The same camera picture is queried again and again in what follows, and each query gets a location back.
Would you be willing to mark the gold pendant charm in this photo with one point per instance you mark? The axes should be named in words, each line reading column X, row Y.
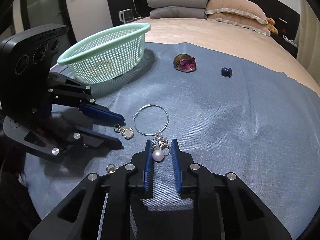
column 127, row 132

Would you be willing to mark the grey folded blanket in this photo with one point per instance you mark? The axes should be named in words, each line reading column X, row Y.
column 177, row 0
column 177, row 13

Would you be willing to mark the brown teddy bear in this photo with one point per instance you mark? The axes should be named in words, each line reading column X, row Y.
column 272, row 25

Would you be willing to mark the beige bed sheet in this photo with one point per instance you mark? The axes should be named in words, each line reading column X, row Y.
column 225, row 37

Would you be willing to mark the dark blue bead ornament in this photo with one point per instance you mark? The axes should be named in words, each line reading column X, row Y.
column 226, row 72

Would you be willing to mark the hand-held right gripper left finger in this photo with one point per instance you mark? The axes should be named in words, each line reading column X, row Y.
column 148, row 170

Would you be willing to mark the green plastic mesh basket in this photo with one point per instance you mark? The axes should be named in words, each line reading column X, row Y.
column 105, row 55

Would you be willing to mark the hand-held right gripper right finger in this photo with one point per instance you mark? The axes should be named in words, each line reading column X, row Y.
column 176, row 170

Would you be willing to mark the beige ruffled pillow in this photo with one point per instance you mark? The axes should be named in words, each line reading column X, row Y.
column 237, row 11

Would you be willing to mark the black bedside shelf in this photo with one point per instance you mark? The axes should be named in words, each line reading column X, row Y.
column 285, row 42

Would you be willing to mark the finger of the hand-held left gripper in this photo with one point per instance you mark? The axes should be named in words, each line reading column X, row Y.
column 105, row 113
column 100, row 140

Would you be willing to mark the white charger device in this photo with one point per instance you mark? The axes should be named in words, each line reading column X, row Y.
column 125, row 16

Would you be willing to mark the purple glass brooch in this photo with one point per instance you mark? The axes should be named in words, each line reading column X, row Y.
column 185, row 63

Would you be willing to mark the blue cloth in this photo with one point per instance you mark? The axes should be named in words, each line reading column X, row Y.
column 225, row 135

